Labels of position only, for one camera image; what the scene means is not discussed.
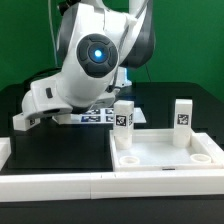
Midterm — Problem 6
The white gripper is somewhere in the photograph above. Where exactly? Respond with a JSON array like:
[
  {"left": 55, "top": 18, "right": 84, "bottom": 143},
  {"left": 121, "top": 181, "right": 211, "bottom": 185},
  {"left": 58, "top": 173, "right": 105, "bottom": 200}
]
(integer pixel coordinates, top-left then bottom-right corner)
[{"left": 22, "top": 75, "right": 72, "bottom": 119}]

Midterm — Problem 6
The white square tabletop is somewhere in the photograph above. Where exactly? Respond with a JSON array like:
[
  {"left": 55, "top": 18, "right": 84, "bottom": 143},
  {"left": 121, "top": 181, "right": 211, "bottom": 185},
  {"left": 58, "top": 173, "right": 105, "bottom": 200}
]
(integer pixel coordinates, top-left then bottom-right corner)
[{"left": 110, "top": 129, "right": 224, "bottom": 172}]

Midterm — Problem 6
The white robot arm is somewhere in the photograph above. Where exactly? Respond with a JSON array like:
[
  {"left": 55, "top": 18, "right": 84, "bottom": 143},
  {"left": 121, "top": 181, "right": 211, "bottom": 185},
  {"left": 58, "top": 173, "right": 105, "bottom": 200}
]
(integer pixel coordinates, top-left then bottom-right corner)
[{"left": 22, "top": 0, "right": 155, "bottom": 119}]

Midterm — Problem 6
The white sheet with fiducial markers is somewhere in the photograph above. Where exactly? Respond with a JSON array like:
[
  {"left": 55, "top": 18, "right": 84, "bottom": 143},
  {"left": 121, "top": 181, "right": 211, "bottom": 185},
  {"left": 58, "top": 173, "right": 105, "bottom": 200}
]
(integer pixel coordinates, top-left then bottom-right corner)
[{"left": 71, "top": 107, "right": 146, "bottom": 124}]

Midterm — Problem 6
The white left fence bar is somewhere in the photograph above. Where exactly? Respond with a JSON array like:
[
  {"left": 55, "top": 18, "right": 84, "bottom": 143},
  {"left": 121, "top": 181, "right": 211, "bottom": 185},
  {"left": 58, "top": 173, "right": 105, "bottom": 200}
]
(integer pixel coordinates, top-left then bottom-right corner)
[{"left": 0, "top": 138, "right": 11, "bottom": 170}]

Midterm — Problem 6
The white fence bar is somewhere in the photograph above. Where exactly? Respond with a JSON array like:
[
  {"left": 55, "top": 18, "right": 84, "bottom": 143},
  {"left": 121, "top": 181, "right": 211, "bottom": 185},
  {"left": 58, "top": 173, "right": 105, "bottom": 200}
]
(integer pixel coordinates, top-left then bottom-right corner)
[
  {"left": 0, "top": 138, "right": 11, "bottom": 170},
  {"left": 0, "top": 169, "right": 224, "bottom": 202}
]

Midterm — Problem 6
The white front fence bar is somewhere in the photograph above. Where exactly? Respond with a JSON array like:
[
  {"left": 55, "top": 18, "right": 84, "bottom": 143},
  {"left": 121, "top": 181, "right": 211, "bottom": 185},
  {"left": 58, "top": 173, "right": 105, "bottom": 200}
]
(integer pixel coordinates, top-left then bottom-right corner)
[{"left": 0, "top": 169, "right": 224, "bottom": 202}]

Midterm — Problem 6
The black cable on table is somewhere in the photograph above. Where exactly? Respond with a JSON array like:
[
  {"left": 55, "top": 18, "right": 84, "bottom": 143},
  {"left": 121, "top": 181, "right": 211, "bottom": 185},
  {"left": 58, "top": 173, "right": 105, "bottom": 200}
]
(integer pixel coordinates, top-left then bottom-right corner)
[{"left": 22, "top": 66, "right": 63, "bottom": 84}]

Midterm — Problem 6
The white hanging cable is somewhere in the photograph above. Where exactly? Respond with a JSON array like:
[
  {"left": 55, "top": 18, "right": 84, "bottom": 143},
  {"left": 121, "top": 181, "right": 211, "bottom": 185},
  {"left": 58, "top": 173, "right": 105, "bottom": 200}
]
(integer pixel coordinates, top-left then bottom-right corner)
[{"left": 47, "top": 0, "right": 60, "bottom": 73}]

